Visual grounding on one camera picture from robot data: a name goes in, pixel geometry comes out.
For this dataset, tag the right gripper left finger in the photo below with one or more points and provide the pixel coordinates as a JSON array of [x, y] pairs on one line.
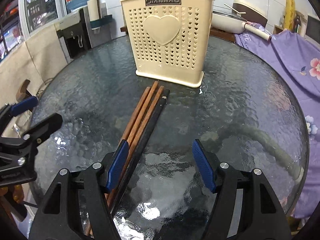
[[58, 215]]

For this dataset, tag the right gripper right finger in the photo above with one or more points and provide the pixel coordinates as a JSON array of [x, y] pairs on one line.
[[245, 207]]

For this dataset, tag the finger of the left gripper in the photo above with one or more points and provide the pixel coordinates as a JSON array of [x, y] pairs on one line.
[[37, 134], [9, 111]]

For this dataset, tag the beige cloth cover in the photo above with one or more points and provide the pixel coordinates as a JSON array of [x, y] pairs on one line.
[[37, 59]]

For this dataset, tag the brown wooden chopstick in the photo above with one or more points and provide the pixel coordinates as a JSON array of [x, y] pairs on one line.
[[133, 140], [135, 114], [154, 100]]

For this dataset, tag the round glass table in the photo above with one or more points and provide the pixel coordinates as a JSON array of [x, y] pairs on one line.
[[244, 112]]

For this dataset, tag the glass display cabinet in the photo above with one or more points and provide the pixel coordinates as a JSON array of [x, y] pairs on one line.
[[23, 18]]

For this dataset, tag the black chopstick silver band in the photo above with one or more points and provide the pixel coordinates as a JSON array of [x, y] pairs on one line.
[[140, 147]]

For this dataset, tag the water dispenser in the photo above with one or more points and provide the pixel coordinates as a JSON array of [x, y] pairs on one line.
[[79, 34]]

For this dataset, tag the cream plastic utensil holder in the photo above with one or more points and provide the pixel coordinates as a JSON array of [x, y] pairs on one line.
[[169, 38]]

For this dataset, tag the purple floral cloth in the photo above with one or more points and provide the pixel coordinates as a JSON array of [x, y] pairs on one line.
[[297, 62]]

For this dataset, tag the white microwave oven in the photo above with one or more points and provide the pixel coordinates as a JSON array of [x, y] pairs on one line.
[[312, 29]]

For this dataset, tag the white electric pot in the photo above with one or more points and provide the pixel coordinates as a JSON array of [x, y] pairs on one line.
[[236, 24]]

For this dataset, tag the brown white trash bin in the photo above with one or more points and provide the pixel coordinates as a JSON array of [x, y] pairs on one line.
[[250, 12]]

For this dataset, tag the yellow roll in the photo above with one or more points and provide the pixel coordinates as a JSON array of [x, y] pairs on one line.
[[289, 15]]

